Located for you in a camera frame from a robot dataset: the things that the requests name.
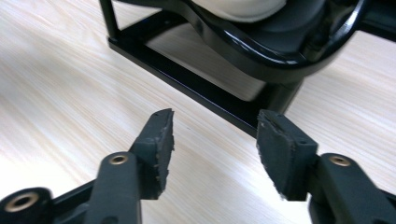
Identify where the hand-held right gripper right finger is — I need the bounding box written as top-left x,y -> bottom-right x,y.
256,108 -> 396,224

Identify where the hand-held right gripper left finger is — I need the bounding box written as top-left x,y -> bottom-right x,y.
83,107 -> 176,224

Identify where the red and black tiered rack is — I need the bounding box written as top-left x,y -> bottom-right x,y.
98,0 -> 396,138

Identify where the white clog shoe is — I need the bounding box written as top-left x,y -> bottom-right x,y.
190,0 -> 288,24

